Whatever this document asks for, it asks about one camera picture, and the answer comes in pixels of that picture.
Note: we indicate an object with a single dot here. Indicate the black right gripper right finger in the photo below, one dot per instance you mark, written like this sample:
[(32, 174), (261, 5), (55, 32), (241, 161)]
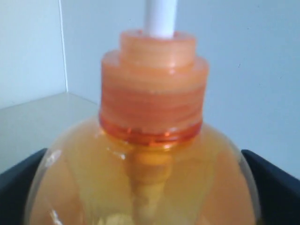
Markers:
[(278, 191)]

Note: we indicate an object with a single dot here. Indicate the orange pump soap bottle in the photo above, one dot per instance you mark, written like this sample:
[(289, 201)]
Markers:
[(147, 158)]

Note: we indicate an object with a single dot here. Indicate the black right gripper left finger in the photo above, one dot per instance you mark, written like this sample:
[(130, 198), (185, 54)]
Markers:
[(15, 184)]

